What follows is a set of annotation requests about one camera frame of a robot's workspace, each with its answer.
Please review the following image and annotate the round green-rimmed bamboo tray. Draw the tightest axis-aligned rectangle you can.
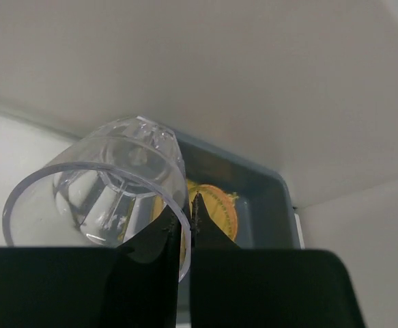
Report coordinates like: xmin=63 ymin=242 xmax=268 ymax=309
xmin=150 ymin=183 xmax=239 ymax=271

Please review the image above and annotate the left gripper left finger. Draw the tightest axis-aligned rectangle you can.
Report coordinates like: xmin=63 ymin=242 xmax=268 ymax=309
xmin=0 ymin=209 xmax=180 ymax=327

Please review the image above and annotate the square bamboo mat tray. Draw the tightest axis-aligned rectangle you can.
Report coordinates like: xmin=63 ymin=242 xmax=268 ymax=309
xmin=187 ymin=180 xmax=239 ymax=202

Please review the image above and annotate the grey plastic bin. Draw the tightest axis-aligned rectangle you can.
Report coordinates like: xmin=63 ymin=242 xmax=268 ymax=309
xmin=179 ymin=134 xmax=300 ymax=326

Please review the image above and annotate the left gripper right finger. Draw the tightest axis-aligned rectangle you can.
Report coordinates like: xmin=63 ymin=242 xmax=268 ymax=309
xmin=189 ymin=194 xmax=366 ymax=327

